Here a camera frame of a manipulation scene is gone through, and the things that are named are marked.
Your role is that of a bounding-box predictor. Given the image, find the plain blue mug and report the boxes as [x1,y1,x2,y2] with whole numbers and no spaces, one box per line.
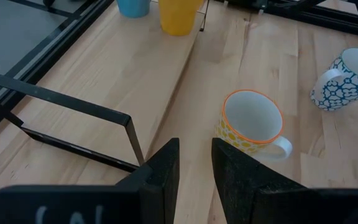
[116,0,152,19]

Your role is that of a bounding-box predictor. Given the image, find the yellow dotted mug orange rim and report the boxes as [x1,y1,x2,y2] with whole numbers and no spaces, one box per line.
[214,89,293,162]

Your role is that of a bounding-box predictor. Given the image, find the wooden shelf black metal frame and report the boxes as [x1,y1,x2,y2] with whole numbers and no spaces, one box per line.
[0,0,211,174]

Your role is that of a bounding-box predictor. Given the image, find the bright yellow mug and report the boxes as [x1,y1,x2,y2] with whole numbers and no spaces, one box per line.
[158,0,204,37]

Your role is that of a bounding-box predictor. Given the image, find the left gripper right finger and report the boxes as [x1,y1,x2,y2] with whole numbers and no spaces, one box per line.
[211,138,358,224]

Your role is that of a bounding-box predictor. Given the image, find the black aluminium rig frame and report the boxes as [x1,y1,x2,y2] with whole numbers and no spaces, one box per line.
[0,0,358,142]

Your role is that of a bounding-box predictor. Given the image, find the blue patterned white mug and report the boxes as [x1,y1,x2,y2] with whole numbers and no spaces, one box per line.
[310,47,358,112]

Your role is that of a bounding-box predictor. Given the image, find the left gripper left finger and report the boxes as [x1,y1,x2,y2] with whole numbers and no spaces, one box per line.
[0,138,180,224]

